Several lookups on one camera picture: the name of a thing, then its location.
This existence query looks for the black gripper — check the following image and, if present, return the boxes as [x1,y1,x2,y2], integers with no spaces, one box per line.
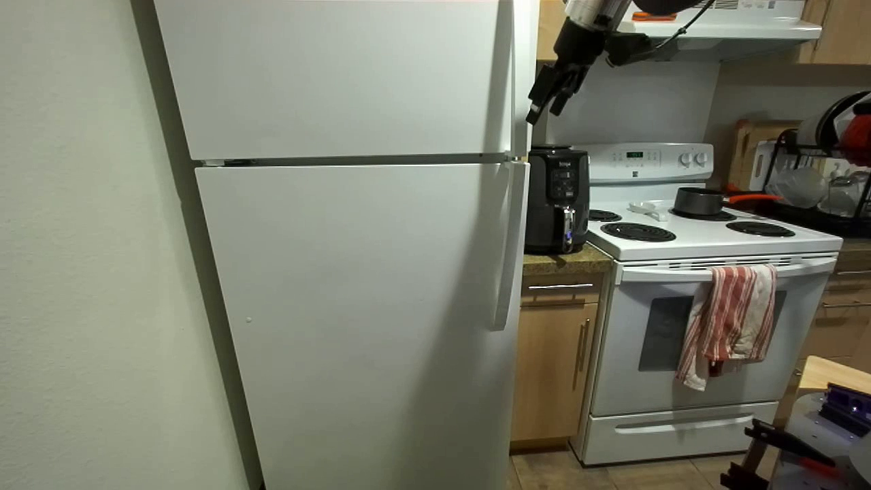
[526,57,594,128]

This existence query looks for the white fridge freezer door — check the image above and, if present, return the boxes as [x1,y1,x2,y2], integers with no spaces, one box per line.
[148,0,538,168]

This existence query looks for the white fridge main door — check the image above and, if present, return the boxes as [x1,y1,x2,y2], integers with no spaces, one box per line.
[191,156,533,490]

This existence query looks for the wooden upper cabinet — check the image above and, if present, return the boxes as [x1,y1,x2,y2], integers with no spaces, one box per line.
[537,0,594,66]
[798,0,871,68]

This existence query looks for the black air fryer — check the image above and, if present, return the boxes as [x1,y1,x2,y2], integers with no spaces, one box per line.
[522,145,594,257]

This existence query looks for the white spoon rest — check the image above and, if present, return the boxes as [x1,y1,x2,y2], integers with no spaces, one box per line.
[627,196,674,224]

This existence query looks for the large black coil burner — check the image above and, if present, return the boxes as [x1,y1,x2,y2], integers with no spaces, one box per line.
[723,217,798,243]
[599,217,681,245]

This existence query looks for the speckled granite countertop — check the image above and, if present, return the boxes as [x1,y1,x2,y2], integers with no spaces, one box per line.
[522,243,614,280]

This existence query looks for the tan wooden cutting board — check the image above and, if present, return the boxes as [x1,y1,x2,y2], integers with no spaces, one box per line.
[723,117,802,194]

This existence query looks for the white range hood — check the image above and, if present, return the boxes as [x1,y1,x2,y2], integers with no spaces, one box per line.
[587,0,824,49]

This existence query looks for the wooden base cabinet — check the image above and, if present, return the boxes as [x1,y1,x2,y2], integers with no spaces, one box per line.
[806,239,871,377]
[508,266,612,456]

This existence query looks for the translucent white container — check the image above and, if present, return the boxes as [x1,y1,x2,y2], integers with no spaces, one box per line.
[770,156,851,212]

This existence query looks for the red white striped towel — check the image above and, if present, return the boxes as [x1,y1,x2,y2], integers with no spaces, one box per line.
[674,261,780,394]

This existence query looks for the white electric stove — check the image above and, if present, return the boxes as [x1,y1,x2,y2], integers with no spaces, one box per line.
[568,140,846,471]

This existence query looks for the red black round object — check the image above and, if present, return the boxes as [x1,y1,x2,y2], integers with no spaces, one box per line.
[813,87,871,171]

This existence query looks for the black orange clamp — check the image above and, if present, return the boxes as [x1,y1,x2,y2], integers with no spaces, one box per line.
[742,418,844,480]

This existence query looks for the purple block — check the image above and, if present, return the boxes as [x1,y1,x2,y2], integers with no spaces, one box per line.
[819,378,871,441]

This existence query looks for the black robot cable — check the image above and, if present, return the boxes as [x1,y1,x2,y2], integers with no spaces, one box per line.
[624,0,719,66]

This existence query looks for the black pot red handle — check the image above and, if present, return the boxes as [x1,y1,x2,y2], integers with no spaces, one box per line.
[670,186,785,224]

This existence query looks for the silver drawer handle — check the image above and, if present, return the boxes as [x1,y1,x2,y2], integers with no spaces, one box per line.
[526,280,599,296]

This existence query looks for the silver cabinet door handle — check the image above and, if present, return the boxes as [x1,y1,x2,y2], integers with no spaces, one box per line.
[572,318,594,393]

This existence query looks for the black wire dish rack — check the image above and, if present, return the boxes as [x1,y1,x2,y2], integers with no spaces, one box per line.
[746,132,871,243]

